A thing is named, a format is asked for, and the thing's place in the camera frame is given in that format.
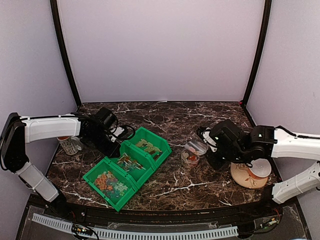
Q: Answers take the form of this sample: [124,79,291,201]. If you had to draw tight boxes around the green bin mixed candies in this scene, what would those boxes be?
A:
[105,143,156,190]

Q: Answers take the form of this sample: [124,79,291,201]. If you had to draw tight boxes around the black frame post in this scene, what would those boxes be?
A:
[49,0,82,108]
[243,0,273,107]

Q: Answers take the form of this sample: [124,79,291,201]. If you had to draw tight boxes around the left black frame post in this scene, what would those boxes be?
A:
[49,0,82,108]

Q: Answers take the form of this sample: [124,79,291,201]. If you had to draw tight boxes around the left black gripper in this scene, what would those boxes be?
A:
[86,129,121,158]

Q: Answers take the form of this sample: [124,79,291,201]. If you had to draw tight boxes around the white patterned mug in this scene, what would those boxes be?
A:
[57,136,83,156]

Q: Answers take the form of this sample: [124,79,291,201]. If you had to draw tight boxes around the right black frame post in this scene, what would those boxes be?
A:
[243,0,273,107]

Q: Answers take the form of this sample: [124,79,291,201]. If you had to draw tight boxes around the green bin colourful candies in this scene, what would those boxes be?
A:
[83,159,138,212]

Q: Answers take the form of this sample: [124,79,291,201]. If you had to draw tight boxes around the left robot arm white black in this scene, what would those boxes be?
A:
[0,107,136,218]

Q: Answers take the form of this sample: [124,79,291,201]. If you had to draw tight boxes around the beige floral plate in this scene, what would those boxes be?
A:
[230,162,269,189]

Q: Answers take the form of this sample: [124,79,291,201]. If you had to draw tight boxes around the white orange bowl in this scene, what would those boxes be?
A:
[250,158,272,178]

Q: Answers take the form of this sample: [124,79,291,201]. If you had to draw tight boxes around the black front rail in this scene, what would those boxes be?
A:
[27,190,304,226]

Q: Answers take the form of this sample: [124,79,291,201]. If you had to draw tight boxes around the metal scoop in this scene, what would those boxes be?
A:
[184,139,209,156]

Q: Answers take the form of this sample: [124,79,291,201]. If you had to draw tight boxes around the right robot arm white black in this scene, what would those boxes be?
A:
[196,119,320,217]

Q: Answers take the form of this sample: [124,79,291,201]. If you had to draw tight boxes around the white slotted cable duct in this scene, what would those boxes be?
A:
[31,213,239,240]

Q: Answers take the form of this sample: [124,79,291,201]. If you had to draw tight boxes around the clear plastic cup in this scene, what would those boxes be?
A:
[180,149,199,169]

